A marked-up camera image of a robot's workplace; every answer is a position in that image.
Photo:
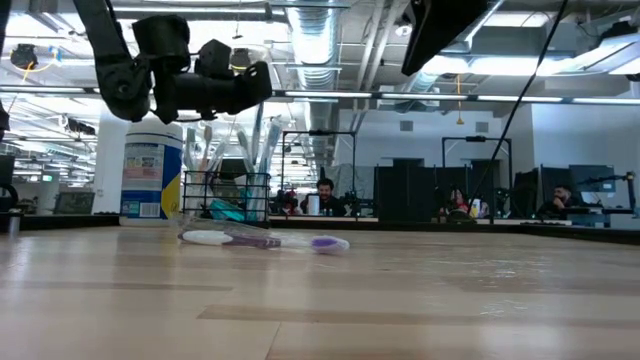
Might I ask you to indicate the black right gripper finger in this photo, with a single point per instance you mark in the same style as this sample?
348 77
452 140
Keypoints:
440 25

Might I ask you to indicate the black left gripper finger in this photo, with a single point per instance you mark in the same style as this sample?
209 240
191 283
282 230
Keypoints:
260 85

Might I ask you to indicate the white column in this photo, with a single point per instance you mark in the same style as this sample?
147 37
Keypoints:
112 165

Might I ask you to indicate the silver ceiling air duct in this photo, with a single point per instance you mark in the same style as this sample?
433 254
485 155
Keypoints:
315 40

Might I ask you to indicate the black curved stand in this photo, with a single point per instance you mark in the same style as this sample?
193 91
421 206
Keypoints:
10 192

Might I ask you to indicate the dark laptop screen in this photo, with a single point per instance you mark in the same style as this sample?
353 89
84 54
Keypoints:
74 202

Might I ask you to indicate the yellow hanging pendant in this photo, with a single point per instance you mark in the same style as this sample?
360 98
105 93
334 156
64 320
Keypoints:
459 120

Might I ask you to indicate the black metal frame stand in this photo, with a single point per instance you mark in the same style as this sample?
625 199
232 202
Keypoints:
320 133
475 139

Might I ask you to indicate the person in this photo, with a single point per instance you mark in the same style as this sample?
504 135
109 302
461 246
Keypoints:
560 197
460 197
327 200

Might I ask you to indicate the flat computer monitor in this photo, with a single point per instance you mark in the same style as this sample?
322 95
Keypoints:
592 177

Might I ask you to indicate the long ceiling light strip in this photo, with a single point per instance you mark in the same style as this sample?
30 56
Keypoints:
350 94

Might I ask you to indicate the red black background robot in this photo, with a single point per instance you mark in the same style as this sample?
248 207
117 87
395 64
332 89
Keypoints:
287 200

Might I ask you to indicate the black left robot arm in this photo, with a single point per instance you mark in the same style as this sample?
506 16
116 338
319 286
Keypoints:
117 87

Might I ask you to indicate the green white toothbrush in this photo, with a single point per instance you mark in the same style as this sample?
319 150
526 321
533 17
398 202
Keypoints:
244 150

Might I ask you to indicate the blue white toothbrush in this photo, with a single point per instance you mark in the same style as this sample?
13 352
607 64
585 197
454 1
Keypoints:
275 145
221 155
258 135

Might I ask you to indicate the black monitor back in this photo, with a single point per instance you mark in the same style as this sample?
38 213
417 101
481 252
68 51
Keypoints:
525 190

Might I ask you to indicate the black background robot arm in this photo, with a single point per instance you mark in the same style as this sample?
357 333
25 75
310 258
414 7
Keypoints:
357 202

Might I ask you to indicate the white paper cup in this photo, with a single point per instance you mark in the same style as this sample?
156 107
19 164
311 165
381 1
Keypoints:
313 206

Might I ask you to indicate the white wipes canister blue label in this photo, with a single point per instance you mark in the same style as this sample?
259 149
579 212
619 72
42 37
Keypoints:
150 170

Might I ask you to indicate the black arched bracket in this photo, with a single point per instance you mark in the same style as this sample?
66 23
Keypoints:
459 215

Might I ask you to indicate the black partition screen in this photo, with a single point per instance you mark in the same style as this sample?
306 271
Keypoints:
410 190

